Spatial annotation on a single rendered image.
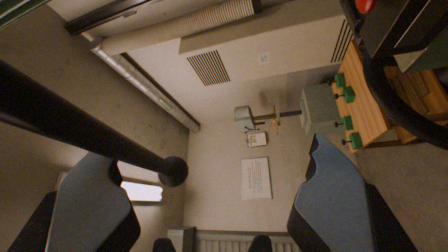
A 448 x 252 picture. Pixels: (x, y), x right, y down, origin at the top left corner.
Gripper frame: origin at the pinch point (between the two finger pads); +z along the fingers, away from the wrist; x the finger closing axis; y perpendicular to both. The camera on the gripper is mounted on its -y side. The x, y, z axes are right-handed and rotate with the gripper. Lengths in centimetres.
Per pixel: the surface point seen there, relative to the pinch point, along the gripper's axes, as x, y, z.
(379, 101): 25.3, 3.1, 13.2
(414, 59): 21.1, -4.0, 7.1
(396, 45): 16.8, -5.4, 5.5
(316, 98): 113, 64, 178
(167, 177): -5.3, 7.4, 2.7
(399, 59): 21.6, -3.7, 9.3
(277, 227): 80, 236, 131
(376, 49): 15.6, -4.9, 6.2
